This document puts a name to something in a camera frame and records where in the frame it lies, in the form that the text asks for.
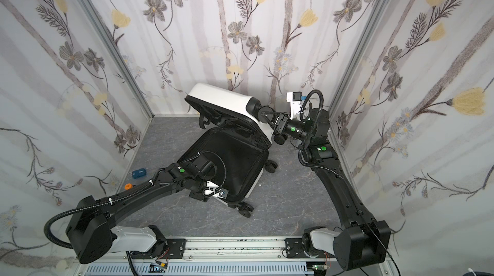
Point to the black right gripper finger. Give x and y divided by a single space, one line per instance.
275 114
275 124

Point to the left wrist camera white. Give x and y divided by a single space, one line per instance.
213 190

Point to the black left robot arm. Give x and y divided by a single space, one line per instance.
93 229

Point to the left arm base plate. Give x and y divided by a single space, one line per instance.
171 248

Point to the orange-capped amber bottle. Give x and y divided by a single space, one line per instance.
128 186

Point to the white hard-shell suitcase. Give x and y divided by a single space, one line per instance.
235 151

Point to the white slotted cable duct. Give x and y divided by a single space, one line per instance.
265 268

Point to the aluminium mounting rail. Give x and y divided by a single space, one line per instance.
231 248

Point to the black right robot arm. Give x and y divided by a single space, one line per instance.
362 240

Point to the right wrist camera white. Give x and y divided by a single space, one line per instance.
295 100

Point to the blue pill box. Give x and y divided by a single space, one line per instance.
139 173

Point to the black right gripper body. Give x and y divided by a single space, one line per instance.
278 120

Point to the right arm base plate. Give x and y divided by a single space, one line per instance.
296 249

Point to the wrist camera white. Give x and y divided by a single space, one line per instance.
295 100
213 190

